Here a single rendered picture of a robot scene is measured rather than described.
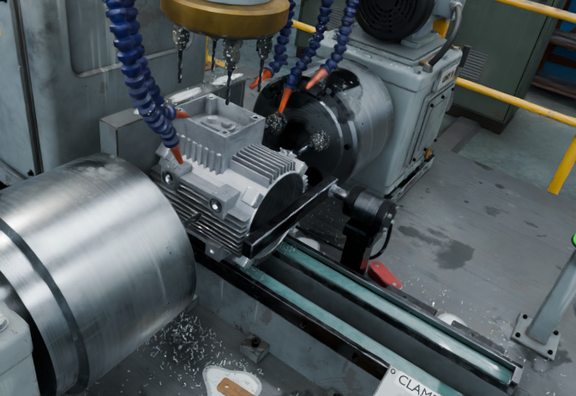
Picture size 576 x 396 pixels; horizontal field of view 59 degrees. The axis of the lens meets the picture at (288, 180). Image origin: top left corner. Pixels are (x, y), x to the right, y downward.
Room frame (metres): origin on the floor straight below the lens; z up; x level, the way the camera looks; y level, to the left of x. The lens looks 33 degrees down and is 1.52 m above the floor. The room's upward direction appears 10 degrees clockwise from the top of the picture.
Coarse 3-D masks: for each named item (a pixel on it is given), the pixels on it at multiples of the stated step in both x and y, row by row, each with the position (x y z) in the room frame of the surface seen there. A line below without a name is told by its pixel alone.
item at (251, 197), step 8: (160, 144) 0.70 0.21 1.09; (160, 152) 0.69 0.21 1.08; (168, 152) 0.69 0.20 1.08; (168, 160) 0.69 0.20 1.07; (296, 160) 0.72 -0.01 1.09; (296, 168) 0.71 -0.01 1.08; (304, 168) 0.72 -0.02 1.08; (248, 192) 0.61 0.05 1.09; (256, 192) 0.61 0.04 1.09; (248, 200) 0.60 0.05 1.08; (256, 200) 0.61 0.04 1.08; (296, 224) 0.73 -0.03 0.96; (288, 232) 0.71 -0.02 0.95; (240, 264) 0.60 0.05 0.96; (248, 264) 0.61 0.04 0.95
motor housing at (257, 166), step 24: (192, 168) 0.68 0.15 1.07; (240, 168) 0.66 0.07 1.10; (264, 168) 0.66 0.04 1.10; (288, 168) 0.68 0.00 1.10; (168, 192) 0.66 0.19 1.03; (192, 192) 0.64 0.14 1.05; (264, 192) 0.63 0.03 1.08; (288, 192) 0.74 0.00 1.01; (216, 216) 0.61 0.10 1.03; (240, 216) 0.60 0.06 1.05; (264, 216) 0.73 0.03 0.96; (216, 240) 0.61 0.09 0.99; (240, 240) 0.59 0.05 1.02
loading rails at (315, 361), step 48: (192, 240) 0.67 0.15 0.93; (288, 240) 0.72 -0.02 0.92; (240, 288) 0.60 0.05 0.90; (288, 288) 0.60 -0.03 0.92; (336, 288) 0.63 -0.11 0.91; (384, 288) 0.63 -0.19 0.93; (288, 336) 0.55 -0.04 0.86; (336, 336) 0.51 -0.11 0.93; (384, 336) 0.58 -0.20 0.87; (432, 336) 0.55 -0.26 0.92; (336, 384) 0.50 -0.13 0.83; (432, 384) 0.47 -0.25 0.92; (480, 384) 0.50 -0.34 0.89
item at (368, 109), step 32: (320, 64) 0.99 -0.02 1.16; (352, 64) 1.02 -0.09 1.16; (320, 96) 0.88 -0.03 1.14; (352, 96) 0.90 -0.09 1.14; (384, 96) 0.98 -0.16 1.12; (288, 128) 0.91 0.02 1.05; (320, 128) 0.87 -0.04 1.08; (352, 128) 0.85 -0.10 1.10; (384, 128) 0.94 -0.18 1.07; (320, 160) 0.87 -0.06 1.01; (352, 160) 0.84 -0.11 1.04
